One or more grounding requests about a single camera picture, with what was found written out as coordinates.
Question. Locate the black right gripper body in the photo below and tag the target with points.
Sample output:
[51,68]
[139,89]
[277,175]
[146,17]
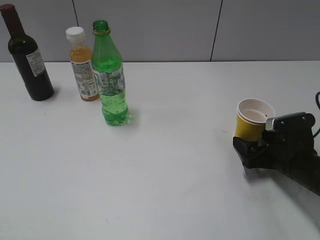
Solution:
[292,152]

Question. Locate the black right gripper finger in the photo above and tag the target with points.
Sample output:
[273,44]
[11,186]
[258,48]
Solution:
[249,152]
[268,136]

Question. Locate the yellow paper cup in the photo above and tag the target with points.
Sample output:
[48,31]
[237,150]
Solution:
[251,118]

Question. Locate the green sprite bottle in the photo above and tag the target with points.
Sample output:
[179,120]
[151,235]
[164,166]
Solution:
[107,65]

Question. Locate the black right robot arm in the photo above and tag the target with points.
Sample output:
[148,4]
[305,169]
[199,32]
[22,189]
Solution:
[309,181]

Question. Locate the orange juice bottle white cap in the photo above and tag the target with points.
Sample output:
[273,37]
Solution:
[80,56]

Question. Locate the dark red wine bottle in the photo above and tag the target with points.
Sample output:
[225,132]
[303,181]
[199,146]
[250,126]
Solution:
[27,57]

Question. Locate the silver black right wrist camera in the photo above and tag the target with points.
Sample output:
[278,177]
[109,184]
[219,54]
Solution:
[298,121]

